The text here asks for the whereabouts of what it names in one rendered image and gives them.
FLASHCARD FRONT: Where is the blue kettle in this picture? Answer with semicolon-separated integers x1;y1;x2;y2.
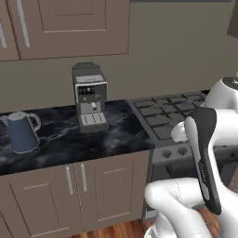
0;111;42;154

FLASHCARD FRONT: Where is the grey coffee machine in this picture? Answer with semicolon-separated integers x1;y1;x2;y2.
71;61;111;135

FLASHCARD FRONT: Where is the grey stove with hob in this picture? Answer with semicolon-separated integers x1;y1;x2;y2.
126;89;238;221

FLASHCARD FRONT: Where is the brown wall cupboard door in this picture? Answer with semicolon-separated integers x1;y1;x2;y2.
0;0;21;62
6;0;131;61

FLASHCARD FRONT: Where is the silver cupboard handle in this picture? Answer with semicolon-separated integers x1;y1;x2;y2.
79;163;88;193
16;0;32;49
0;21;8;49
64;165;74;196

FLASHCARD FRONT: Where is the brown base cupboard door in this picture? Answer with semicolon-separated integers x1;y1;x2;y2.
0;164;85;238
73;150;152;232

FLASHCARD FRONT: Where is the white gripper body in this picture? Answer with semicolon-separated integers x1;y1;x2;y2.
170;121;190;144

